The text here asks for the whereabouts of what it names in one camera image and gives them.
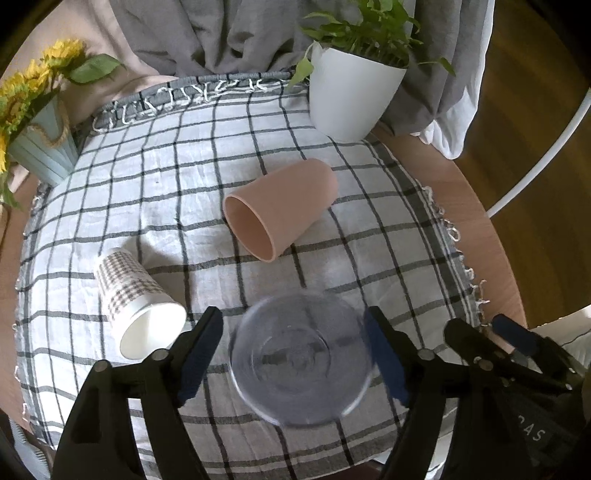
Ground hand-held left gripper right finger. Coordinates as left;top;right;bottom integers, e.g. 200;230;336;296
364;306;499;480

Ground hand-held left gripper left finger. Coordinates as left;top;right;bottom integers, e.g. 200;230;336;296
51;306;225;480

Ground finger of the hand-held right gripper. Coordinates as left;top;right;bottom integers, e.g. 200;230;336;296
442;318;570;394
491;313;583;385

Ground clear plastic cup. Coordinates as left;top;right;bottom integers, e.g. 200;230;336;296
229;291;376;426

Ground checked paper cup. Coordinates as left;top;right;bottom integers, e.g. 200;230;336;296
94;247;187;360

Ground pink cup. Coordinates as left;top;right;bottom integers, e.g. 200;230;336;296
222;158;338;264

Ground white object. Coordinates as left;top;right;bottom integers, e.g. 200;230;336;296
529;318;591;346

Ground white curved tube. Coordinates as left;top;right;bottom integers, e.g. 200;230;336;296
486;85;591;218

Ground white cloth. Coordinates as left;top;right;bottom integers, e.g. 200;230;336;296
411;0;496;161

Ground checked white tablecloth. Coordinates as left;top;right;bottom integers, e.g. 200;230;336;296
11;76;491;480

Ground light blue ribbed pot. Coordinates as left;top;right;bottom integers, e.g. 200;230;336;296
8;89;79;186

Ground white plant pot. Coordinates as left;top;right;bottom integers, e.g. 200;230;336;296
308;41;408;143

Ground green leafy plant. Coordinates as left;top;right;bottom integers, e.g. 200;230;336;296
285;0;456;91

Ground yellow sunflower bouquet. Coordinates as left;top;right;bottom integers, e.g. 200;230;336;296
0;39;124;209

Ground grey blanket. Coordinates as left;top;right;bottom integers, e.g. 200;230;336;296
99;0;491;139

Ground beige cloth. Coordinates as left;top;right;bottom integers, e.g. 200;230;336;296
11;0;177;126

